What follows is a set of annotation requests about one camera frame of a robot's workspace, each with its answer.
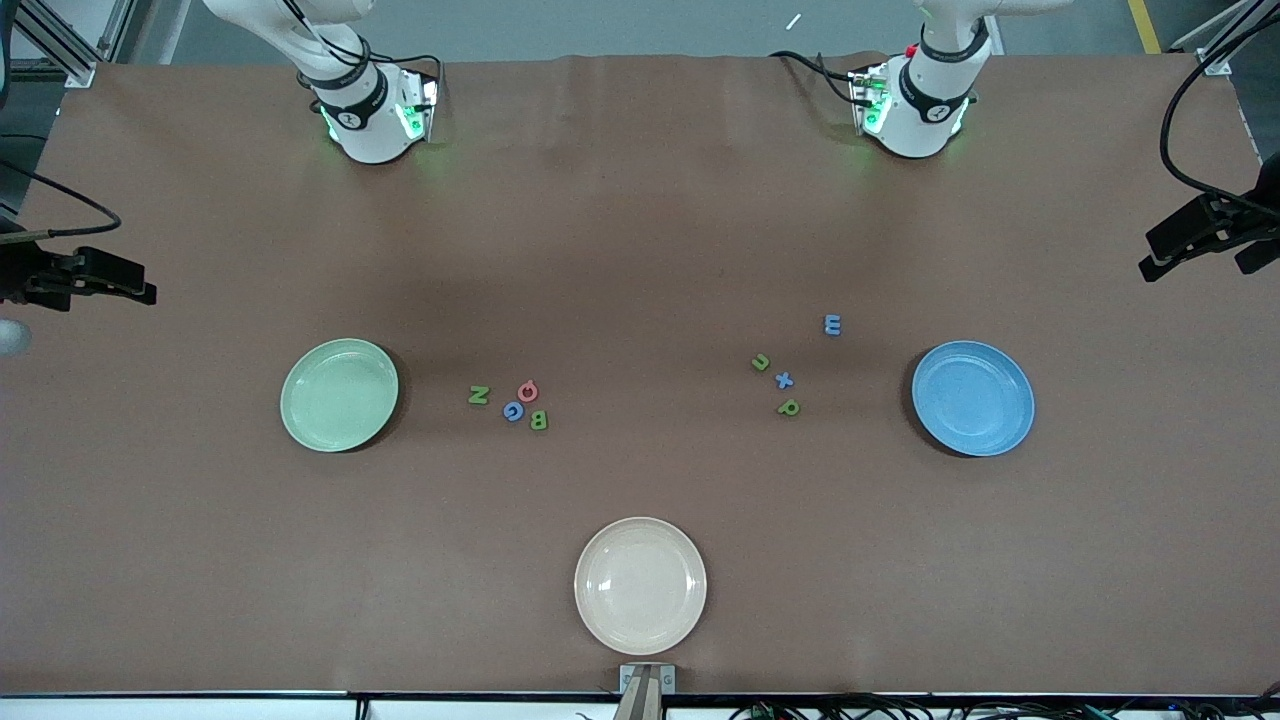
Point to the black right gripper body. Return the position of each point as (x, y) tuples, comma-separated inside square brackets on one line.
[(20, 275)]

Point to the green letter N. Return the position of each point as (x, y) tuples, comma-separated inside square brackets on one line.
[(479, 395)]

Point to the blue letter G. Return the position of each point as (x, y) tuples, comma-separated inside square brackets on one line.
[(506, 412)]

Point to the green letter p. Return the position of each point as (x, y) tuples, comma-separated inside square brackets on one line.
[(788, 407)]

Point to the green letter B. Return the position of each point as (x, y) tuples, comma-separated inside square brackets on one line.
[(538, 420)]

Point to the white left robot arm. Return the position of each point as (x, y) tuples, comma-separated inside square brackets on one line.
[(920, 110)]

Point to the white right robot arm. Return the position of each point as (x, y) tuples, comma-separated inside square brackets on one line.
[(365, 120)]

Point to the yellow floor tape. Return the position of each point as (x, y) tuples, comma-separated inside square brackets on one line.
[(1145, 28)]

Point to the green plate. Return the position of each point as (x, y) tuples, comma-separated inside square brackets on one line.
[(339, 395)]

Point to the blue plate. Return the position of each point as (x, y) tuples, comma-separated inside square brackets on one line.
[(973, 398)]

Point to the pink letter Q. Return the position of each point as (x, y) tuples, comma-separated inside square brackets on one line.
[(520, 392)]

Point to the brown table mat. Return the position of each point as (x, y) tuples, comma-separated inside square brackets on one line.
[(640, 250)]

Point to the beige plate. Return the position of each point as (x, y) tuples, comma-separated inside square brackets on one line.
[(640, 586)]

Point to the aluminium frame post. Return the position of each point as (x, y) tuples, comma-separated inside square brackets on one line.
[(75, 65), (1215, 62)]

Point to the white table frame rail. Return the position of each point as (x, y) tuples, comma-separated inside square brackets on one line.
[(200, 710)]

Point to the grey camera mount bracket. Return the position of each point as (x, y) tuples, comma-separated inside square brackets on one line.
[(647, 685)]

